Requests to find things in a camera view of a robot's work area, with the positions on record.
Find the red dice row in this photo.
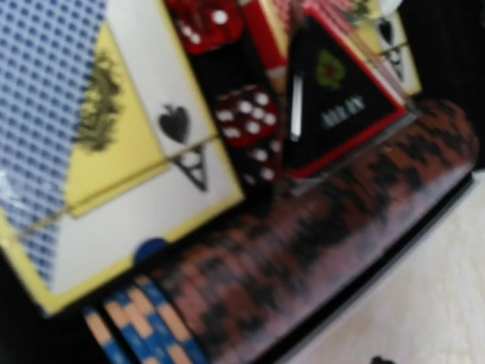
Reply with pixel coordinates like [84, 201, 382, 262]
[165, 1, 280, 188]

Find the aluminium poker chip case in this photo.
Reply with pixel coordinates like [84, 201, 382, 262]
[1, 5, 477, 363]

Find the black triangular button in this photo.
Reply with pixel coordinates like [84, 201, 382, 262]
[283, 2, 406, 178]

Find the red playing card deck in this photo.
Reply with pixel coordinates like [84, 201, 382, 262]
[241, 0, 422, 96]

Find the black white chip stack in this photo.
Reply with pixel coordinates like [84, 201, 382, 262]
[83, 275, 208, 363]

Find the blue round button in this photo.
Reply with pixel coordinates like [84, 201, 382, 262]
[133, 237, 168, 265]

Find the blue playing card deck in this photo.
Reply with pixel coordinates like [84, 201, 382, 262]
[1, 1, 244, 315]

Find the dark red chip row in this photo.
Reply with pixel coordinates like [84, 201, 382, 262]
[152, 100, 479, 363]

